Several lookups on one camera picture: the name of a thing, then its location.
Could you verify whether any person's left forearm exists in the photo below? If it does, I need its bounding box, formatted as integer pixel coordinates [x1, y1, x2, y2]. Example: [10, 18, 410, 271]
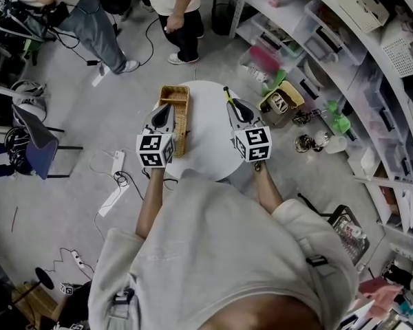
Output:
[135, 166, 167, 241]

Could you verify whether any brass metal ornament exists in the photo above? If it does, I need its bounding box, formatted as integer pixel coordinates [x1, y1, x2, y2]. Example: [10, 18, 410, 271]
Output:
[294, 134, 316, 153]

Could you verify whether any clear storage bin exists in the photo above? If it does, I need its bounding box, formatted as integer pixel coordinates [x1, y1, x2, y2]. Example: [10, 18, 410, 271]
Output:
[304, 0, 359, 65]
[251, 12, 297, 58]

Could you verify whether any white round appliance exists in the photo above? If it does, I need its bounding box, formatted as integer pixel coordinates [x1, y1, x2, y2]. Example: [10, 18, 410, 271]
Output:
[12, 80, 48, 122]

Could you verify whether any plastic water bottle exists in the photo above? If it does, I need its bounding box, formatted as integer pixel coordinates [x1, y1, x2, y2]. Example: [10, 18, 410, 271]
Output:
[342, 223, 368, 244]

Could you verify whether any clear plastic cup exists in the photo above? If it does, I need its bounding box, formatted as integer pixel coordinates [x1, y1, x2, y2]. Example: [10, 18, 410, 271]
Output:
[325, 135, 348, 155]

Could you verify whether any person's grey hoodie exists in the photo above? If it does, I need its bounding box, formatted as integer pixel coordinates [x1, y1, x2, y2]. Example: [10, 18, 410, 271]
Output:
[87, 168, 361, 330]

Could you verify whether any small white power strip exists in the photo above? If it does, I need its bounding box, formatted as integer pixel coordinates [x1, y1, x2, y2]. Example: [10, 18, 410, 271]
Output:
[70, 249, 86, 270]

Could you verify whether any wicker basket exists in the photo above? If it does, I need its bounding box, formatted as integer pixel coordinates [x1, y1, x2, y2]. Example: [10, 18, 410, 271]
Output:
[158, 85, 191, 159]

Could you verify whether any black waste bin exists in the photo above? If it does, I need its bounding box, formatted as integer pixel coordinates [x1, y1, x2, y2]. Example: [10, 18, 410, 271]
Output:
[211, 2, 237, 36]

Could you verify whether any round white table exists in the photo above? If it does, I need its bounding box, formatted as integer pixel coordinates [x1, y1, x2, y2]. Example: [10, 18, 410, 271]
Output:
[152, 80, 254, 182]

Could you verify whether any metal mesh chair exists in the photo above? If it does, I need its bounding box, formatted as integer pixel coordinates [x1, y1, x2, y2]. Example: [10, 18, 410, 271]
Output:
[297, 192, 371, 267]

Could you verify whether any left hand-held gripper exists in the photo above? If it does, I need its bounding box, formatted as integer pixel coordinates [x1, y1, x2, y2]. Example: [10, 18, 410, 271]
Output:
[136, 102, 176, 168]

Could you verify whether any green cloth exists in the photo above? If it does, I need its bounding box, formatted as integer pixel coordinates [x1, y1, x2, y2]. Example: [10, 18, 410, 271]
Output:
[261, 69, 286, 98]
[326, 100, 352, 133]

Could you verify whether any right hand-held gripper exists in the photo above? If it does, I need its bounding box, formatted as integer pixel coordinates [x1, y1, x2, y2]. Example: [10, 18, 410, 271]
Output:
[226, 98, 273, 164]

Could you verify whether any long white power strip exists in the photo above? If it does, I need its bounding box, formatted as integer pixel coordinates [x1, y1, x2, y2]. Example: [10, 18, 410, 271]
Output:
[98, 184, 130, 218]

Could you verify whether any person's right forearm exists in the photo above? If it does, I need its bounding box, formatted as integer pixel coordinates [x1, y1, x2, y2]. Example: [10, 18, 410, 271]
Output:
[252, 162, 286, 217]

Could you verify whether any cardboard box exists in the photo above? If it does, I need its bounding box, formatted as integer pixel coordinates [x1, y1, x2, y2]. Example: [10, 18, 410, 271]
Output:
[260, 80, 306, 127]

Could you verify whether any black helmet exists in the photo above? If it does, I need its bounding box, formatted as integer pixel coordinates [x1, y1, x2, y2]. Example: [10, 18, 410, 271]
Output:
[3, 127, 34, 175]

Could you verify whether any cream storage basket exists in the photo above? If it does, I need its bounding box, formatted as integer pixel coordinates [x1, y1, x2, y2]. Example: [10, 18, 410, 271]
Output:
[337, 0, 390, 34]

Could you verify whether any pink cloth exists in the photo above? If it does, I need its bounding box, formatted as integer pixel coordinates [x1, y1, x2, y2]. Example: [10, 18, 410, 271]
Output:
[357, 276, 405, 318]

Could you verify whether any white lattice basket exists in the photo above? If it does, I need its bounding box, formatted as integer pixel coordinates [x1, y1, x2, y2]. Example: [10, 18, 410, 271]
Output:
[380, 21, 413, 78]

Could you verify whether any blue chair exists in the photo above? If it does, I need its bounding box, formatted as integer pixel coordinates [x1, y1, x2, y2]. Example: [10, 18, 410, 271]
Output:
[12, 103, 84, 181]

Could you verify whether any white shelving unit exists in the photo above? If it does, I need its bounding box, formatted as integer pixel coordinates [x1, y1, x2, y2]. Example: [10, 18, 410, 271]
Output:
[229, 0, 413, 247]

